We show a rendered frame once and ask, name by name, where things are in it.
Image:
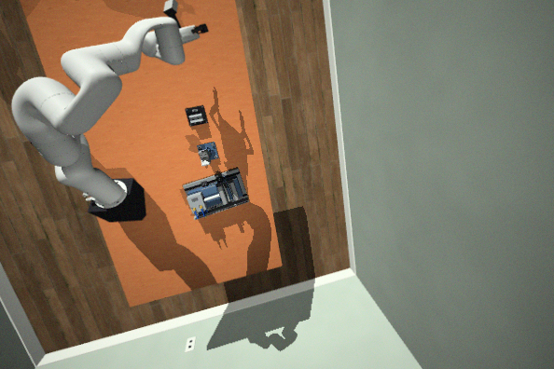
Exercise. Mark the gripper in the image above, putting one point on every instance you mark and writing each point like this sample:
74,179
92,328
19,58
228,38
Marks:
187,33

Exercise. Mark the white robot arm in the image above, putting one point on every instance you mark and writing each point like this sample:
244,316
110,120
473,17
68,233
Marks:
49,114

